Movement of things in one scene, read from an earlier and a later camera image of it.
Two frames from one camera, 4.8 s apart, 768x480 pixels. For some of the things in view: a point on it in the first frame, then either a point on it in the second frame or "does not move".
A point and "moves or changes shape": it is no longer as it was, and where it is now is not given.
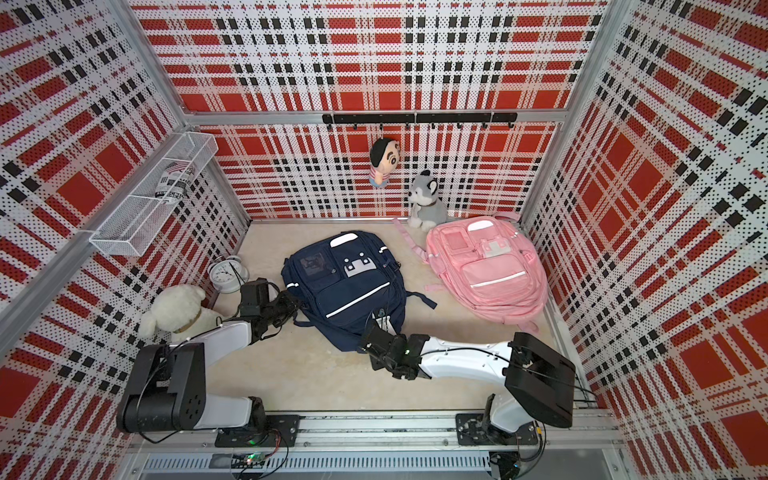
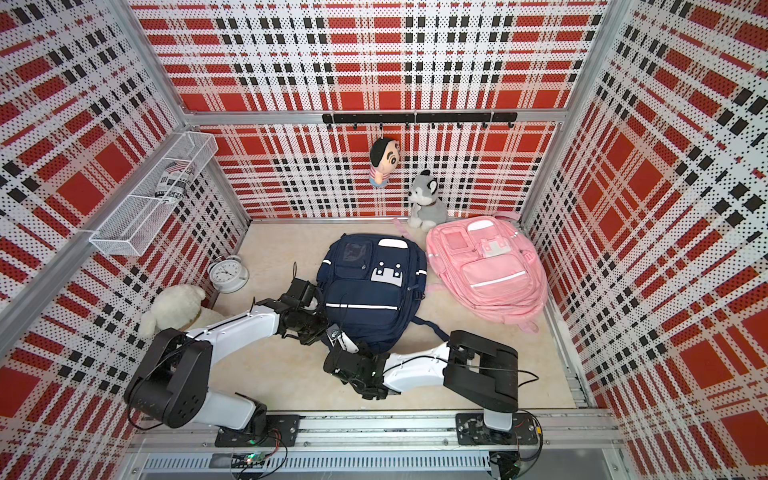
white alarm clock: x=228 y=274 does not move
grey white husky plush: x=428 y=210 does not move
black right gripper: x=376 y=364 → x=364 y=352
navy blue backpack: x=342 y=282 moves or changes shape
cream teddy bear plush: x=177 y=311 does not move
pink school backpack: x=487 y=269 does not move
